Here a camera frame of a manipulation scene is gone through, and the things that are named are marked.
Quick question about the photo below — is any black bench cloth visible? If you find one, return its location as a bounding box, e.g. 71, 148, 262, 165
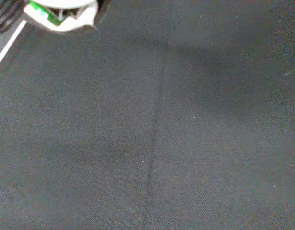
0, 0, 295, 230

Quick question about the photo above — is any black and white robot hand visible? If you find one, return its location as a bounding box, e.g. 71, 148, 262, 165
0, 0, 107, 35

